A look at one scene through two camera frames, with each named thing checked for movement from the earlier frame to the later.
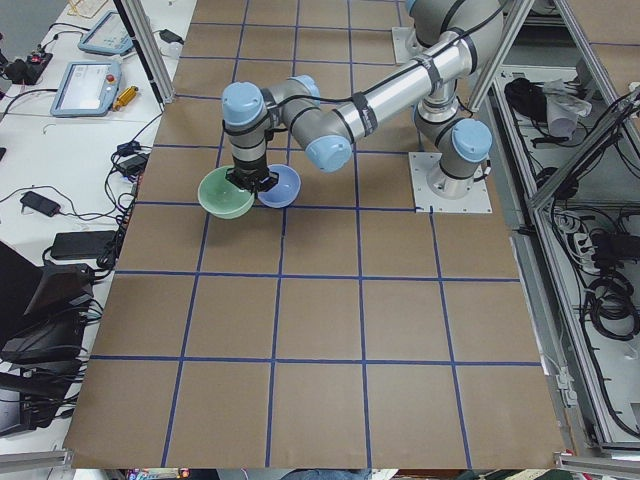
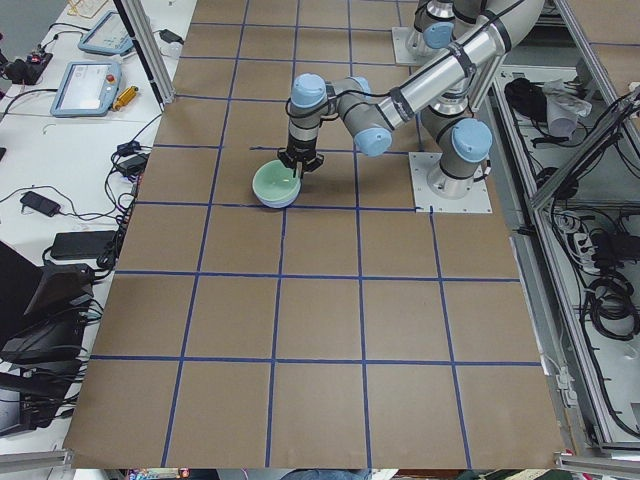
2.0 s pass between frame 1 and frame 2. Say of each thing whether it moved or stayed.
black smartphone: stayed
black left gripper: moved
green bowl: moved
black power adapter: stayed
